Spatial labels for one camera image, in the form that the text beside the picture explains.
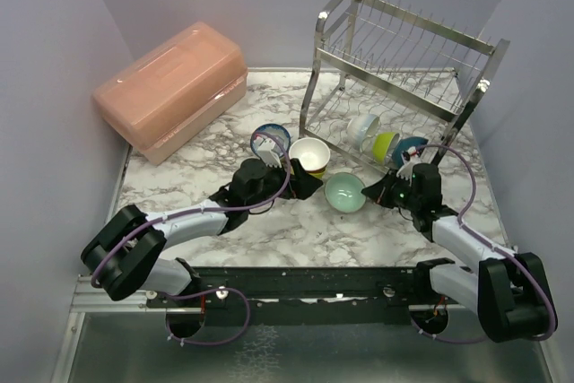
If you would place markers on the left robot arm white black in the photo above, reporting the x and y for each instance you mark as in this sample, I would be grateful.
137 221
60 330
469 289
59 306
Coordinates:
124 256

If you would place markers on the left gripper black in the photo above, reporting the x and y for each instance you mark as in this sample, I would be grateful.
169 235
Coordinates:
303 185

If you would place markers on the pink plastic storage box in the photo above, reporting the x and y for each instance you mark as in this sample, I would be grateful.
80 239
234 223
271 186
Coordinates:
171 94

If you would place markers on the lime green white bowl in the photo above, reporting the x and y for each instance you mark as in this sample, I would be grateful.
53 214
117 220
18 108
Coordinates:
383 145

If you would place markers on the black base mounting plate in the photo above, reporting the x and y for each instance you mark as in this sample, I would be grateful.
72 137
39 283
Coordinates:
306 296

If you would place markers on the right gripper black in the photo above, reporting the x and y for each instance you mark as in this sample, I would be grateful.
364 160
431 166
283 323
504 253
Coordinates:
380 191

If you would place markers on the mint green brown-rimmed bowl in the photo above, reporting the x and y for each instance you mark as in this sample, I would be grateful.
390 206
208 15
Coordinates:
343 192

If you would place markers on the blue white patterned bowl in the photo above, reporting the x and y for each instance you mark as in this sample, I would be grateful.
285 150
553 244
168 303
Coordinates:
276 130

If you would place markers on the yellow-green bottom bowl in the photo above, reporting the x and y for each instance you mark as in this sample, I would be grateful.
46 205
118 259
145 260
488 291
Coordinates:
317 173

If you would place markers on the stainless steel dish rack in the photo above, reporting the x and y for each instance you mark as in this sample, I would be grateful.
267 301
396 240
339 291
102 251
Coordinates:
419 76

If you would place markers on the dark teal beige bowl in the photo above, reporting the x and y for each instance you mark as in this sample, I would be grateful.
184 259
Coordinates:
404 145

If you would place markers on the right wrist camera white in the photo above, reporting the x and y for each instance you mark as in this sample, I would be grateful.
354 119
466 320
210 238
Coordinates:
410 158

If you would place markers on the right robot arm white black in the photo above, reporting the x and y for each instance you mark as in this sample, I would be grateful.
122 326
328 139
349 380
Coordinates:
507 291

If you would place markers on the white orange bowl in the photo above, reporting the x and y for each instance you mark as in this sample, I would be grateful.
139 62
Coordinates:
312 153

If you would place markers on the white grey bottom bowl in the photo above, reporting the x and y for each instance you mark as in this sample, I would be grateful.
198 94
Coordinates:
360 129

